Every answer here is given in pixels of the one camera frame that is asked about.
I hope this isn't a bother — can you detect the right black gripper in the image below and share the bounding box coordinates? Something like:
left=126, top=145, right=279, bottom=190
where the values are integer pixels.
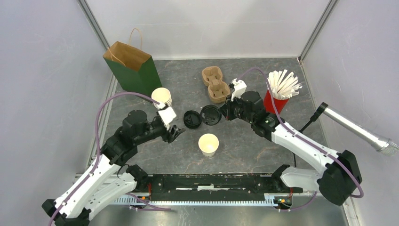
left=217, top=93, right=254, bottom=124

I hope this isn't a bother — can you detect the single black lid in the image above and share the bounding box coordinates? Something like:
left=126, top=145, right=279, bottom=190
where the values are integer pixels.
left=200, top=105, right=222, bottom=126

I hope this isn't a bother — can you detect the single white paper cup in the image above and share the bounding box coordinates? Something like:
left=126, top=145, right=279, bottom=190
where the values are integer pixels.
left=198, top=133, right=219, bottom=158

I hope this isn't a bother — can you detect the stack of white paper cups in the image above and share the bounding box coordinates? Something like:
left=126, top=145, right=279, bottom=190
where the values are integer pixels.
left=151, top=88, right=172, bottom=106

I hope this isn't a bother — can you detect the stack of black lids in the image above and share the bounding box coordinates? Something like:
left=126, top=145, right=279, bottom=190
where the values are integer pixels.
left=183, top=110, right=202, bottom=129

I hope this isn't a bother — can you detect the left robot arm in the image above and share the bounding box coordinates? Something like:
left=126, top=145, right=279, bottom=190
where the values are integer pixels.
left=42, top=107, right=185, bottom=226

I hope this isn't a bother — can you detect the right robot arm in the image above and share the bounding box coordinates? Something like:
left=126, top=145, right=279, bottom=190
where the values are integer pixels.
left=218, top=91, right=364, bottom=206

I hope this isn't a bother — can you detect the stack of cardboard cup carriers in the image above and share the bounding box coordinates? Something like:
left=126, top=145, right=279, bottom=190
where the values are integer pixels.
left=201, top=66, right=231, bottom=104

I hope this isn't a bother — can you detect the red cup holder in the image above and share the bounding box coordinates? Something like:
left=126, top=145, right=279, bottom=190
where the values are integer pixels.
left=263, top=91, right=289, bottom=114

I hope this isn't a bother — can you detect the green paper bag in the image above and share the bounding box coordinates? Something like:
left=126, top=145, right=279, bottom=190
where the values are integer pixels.
left=103, top=41, right=162, bottom=96

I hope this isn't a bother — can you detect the silver microphone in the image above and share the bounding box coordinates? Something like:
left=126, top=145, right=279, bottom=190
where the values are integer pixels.
left=316, top=102, right=399, bottom=157

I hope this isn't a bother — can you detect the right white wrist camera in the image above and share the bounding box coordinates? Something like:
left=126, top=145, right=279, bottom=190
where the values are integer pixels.
left=231, top=78, right=247, bottom=101

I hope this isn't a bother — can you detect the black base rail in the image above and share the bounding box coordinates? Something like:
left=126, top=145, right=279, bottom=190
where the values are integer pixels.
left=133, top=173, right=303, bottom=201

